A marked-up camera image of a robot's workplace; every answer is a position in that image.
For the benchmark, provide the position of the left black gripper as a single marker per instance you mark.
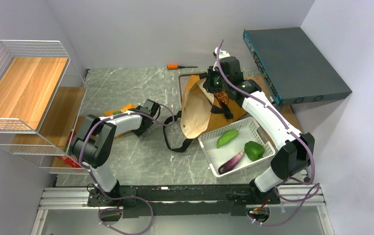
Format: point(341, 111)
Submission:
point(138, 131)

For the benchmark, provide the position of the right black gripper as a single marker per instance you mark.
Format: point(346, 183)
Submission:
point(213, 70)

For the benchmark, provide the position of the yellow snack packet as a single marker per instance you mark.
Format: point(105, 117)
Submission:
point(119, 111)

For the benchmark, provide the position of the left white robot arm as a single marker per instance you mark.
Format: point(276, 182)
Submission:
point(93, 142)

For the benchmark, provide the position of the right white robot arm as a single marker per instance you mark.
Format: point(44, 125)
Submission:
point(294, 149)

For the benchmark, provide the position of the silver metal tray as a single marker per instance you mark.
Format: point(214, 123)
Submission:
point(182, 82)

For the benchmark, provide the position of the green bitter gourd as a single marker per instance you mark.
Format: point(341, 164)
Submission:
point(226, 138)

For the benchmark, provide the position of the white plastic basket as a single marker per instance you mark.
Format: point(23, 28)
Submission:
point(248, 130)

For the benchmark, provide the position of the green bell pepper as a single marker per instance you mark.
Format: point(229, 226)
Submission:
point(254, 150)

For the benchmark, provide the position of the purple eggplant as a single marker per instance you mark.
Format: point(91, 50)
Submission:
point(231, 163)

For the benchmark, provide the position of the orange handled screwdriver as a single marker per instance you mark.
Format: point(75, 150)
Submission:
point(176, 67)

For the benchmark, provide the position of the dark network switch box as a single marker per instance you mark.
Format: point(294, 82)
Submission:
point(294, 70)

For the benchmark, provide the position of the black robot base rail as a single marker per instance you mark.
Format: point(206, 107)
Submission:
point(137, 201)

